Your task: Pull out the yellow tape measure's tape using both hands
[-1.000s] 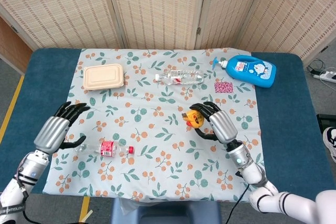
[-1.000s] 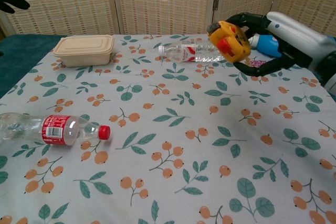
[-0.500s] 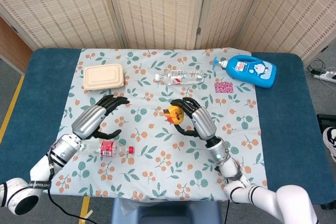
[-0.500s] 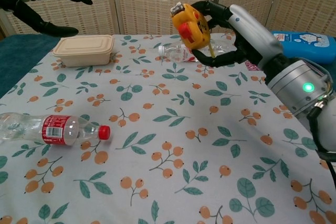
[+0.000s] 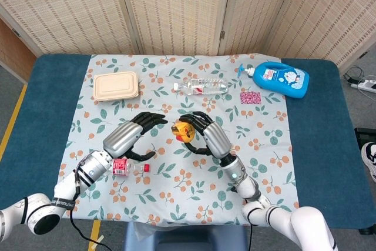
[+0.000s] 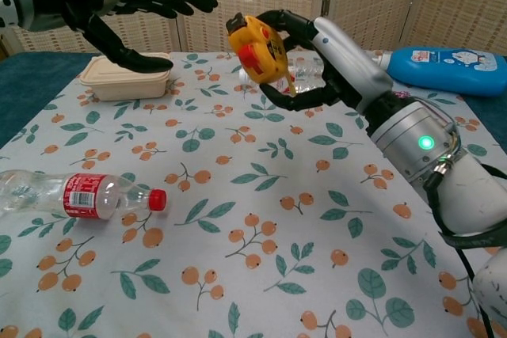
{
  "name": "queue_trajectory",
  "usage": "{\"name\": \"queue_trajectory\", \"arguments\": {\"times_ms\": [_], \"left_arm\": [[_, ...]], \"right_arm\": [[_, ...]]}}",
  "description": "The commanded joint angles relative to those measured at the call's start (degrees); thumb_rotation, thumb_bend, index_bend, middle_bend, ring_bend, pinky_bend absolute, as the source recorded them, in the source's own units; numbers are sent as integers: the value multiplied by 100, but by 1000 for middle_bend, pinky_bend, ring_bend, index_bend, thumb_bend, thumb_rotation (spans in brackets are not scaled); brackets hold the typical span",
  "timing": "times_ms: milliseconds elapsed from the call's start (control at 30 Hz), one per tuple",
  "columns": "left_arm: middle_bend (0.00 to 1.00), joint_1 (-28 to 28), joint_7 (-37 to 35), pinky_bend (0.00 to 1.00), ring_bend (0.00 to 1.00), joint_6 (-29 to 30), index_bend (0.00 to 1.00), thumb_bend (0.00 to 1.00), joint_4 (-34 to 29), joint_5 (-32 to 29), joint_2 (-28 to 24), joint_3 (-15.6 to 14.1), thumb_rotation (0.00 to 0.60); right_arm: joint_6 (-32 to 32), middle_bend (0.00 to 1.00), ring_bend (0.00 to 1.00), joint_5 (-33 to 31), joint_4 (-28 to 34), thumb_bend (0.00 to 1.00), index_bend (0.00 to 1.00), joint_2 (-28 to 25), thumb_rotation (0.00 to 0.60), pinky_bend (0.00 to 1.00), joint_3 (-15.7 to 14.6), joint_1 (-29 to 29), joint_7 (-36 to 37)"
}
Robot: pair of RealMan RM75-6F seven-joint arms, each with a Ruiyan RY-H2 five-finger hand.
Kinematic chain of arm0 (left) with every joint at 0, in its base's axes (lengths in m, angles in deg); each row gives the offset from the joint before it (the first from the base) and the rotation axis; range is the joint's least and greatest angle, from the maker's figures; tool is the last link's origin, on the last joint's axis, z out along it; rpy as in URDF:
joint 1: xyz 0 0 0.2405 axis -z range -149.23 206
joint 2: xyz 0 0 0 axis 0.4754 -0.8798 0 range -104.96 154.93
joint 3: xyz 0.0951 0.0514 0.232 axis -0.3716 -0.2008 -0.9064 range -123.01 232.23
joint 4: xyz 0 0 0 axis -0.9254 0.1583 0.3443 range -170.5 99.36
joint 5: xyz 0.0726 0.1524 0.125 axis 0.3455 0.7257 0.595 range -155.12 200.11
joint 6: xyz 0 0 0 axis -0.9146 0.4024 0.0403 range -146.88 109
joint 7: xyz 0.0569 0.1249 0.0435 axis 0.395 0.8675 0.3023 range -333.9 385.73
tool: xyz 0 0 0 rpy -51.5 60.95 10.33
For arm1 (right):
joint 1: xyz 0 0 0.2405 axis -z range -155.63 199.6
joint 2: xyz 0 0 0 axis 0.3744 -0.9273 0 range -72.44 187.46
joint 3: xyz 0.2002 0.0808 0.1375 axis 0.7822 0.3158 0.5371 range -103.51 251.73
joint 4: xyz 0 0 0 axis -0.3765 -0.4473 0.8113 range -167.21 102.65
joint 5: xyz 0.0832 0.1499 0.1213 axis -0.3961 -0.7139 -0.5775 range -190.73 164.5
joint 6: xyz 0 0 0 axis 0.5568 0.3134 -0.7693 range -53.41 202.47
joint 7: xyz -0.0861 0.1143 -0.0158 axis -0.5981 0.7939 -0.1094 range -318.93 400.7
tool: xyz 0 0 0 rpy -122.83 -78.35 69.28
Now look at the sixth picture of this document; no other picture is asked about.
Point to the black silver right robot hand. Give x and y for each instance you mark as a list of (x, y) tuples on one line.
[(348, 65)]

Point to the yellow tape measure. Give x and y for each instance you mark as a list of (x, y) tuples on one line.
[(257, 43)]

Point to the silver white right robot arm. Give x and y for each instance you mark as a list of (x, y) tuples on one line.
[(467, 195)]

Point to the clear bottle with white cap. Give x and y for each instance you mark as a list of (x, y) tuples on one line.
[(306, 71)]

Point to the purple patterned patch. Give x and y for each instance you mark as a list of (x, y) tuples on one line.
[(404, 95)]

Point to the brass screen hinge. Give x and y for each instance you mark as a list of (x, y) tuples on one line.
[(326, 4)]

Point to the blue pump lotion bottle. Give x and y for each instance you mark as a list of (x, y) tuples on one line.
[(443, 71)]

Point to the beige lidded food box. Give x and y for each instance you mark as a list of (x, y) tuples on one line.
[(123, 86)]

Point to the floral fruit print tablecloth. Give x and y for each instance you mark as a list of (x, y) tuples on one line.
[(237, 195)]

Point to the clear bottle with red cap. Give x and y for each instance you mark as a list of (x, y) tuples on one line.
[(83, 195)]

